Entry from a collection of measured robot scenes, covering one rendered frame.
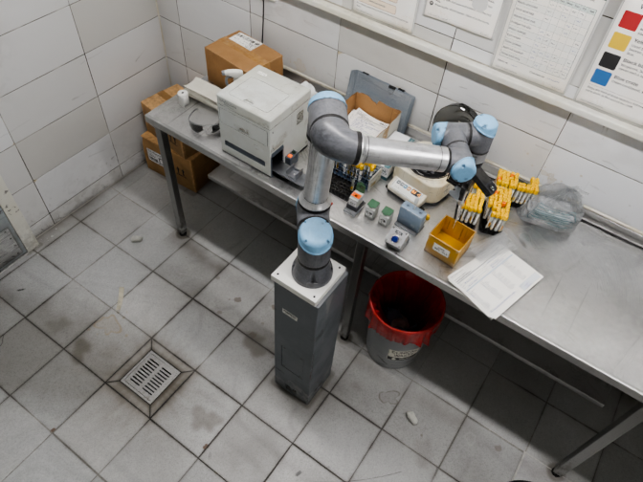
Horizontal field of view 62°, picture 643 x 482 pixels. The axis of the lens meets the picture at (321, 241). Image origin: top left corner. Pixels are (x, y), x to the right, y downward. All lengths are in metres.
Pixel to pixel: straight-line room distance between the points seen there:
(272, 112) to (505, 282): 1.10
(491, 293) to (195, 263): 1.73
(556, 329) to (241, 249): 1.81
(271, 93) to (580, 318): 1.45
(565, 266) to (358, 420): 1.17
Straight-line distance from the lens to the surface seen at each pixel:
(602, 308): 2.21
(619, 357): 2.13
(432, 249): 2.07
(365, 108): 2.56
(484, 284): 2.06
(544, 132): 2.32
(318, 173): 1.70
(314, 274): 1.85
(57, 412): 2.84
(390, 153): 1.52
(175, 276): 3.07
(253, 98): 2.20
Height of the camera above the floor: 2.47
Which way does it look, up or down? 51 degrees down
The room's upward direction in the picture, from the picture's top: 6 degrees clockwise
